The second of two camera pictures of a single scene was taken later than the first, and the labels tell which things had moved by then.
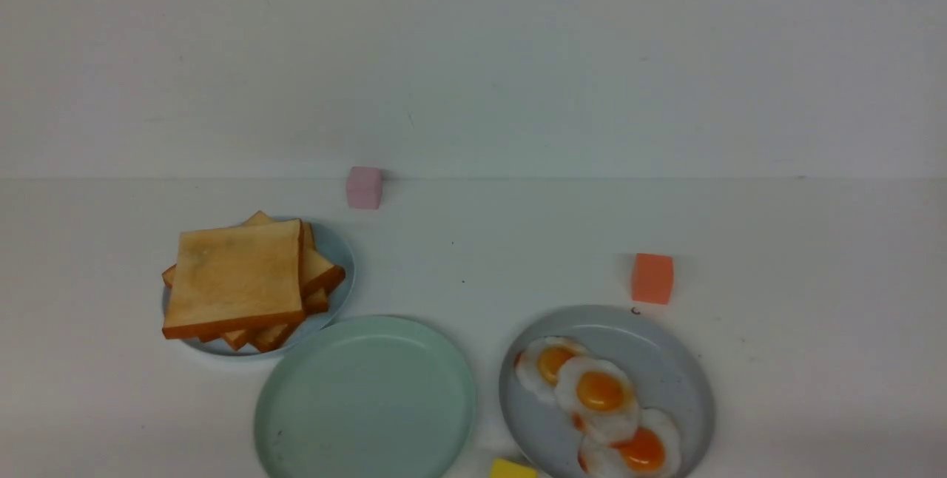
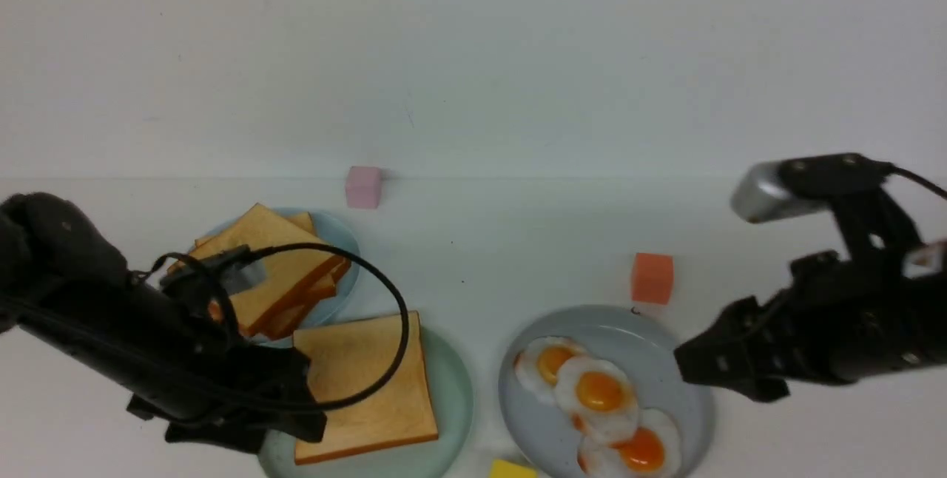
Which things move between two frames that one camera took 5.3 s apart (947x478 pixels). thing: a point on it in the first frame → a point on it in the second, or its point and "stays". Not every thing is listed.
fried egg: (539, 360) stays
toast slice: (314, 301) → (342, 266)
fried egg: (652, 450) stays
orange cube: (652, 279) stays
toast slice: (235, 278) → (370, 379)
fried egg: (601, 396) stays
